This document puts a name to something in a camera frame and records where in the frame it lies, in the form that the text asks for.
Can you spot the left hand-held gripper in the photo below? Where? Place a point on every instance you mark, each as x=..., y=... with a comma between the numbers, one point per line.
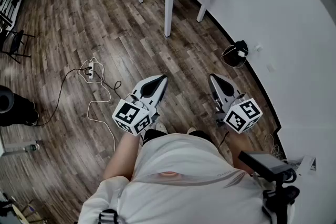
x=131, y=116

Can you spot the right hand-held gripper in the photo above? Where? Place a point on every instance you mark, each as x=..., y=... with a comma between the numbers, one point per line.
x=241, y=115

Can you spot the person's right forearm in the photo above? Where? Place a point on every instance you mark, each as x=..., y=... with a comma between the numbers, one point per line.
x=240, y=144

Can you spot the person's left forearm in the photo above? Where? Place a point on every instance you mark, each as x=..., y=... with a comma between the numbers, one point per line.
x=120, y=157

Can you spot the person's left white shoe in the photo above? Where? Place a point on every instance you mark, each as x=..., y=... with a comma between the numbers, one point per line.
x=160, y=128

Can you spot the person's white shoe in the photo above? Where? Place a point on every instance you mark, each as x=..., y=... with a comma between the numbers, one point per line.
x=191, y=130
x=160, y=128

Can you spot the person's black shorts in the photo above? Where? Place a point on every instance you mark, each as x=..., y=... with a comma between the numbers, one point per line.
x=155, y=135

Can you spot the white charger plug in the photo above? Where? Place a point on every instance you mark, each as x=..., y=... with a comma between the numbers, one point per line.
x=241, y=53

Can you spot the person's right white shoe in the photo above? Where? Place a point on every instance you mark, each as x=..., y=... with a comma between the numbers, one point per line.
x=191, y=130

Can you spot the black power adapter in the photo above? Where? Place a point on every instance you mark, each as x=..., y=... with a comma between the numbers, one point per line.
x=240, y=44

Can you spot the person's white shirt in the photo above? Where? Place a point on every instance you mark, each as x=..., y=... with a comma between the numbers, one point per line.
x=183, y=165

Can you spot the clear bottle green label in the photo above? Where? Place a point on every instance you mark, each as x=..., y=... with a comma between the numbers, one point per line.
x=32, y=147

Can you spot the black folding chair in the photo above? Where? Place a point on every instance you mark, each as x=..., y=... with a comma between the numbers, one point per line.
x=17, y=38

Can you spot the white wall plate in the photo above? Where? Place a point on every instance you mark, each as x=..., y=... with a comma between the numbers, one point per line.
x=270, y=68

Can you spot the white wall plug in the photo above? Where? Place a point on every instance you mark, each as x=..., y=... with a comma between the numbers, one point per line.
x=258, y=47

